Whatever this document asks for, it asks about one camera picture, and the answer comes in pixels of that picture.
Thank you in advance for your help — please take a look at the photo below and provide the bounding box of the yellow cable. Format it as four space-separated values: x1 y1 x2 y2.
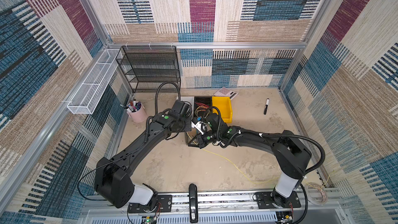
195 105 209 119
186 130 330 186

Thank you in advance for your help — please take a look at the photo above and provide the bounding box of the yellow plastic bin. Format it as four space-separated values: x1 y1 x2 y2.
212 96 233 123

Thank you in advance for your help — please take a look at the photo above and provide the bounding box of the black mesh shelf rack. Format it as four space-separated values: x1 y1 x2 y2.
116 46 181 93

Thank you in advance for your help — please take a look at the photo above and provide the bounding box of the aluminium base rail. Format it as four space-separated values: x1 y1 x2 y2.
78 189 350 224

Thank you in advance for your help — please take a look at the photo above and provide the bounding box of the pink pen cup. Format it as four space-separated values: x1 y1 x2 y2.
125 99 148 123

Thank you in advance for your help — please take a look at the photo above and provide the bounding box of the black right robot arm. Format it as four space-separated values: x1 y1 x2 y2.
188 107 325 207

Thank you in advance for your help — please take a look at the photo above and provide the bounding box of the white wire mesh basket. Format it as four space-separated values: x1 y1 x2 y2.
67 49 119 115

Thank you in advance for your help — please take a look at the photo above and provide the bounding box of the white plastic bin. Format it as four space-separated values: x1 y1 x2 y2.
175 96 194 106

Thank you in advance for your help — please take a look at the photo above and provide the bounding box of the black white marker pen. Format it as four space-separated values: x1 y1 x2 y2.
263 98 269 115

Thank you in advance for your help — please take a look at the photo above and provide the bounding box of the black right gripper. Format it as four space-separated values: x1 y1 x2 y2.
188 130 221 148

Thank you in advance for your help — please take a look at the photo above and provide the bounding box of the coiled clear cable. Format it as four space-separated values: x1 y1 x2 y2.
303 181 329 205

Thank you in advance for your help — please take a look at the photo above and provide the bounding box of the yellow cable in black bin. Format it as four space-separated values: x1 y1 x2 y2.
195 105 209 119

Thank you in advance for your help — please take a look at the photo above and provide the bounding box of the black plastic bin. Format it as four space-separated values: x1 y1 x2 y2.
193 96 212 117

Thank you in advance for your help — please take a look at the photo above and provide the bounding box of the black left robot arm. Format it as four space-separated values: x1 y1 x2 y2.
92 96 192 208

